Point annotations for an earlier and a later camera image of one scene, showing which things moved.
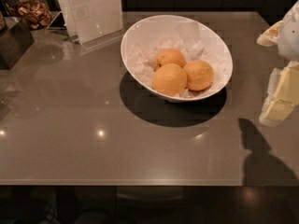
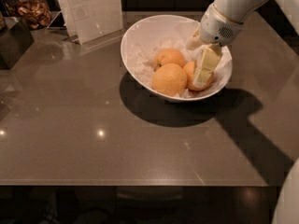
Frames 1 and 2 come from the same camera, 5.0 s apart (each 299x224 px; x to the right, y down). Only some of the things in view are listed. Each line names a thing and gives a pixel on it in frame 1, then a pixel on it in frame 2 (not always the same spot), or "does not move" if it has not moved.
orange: [199, 75] does not move
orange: [168, 56] does not move
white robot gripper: [290, 35] → [217, 28]
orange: [169, 79] does not move
